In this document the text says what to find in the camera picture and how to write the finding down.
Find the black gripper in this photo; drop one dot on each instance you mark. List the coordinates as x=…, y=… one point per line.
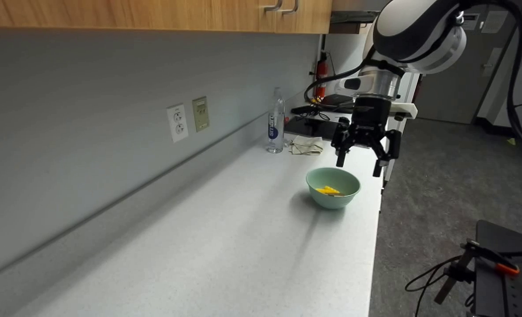
x=370, y=116

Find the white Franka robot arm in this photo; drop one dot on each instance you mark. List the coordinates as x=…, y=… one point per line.
x=412, y=28

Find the mint green bowl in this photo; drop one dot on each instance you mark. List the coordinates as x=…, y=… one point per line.
x=331, y=202

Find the black cooktop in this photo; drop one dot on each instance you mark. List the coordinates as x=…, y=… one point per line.
x=306, y=125

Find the yellow food pieces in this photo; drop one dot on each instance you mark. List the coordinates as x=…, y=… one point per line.
x=329, y=190

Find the beige crumpled cloth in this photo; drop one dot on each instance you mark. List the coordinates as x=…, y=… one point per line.
x=305, y=146

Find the clear plastic water bottle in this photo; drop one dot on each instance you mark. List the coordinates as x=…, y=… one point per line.
x=275, y=125

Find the stainless range hood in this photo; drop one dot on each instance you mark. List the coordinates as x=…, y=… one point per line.
x=349, y=17

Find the white electrical outlet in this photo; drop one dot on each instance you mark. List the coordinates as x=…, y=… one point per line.
x=178, y=123

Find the black clamp bracket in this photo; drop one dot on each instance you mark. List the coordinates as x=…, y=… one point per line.
x=451, y=275

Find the beige wall plate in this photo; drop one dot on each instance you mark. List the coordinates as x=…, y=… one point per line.
x=199, y=113

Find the wooden wall cabinet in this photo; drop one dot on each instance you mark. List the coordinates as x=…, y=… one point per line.
x=125, y=14

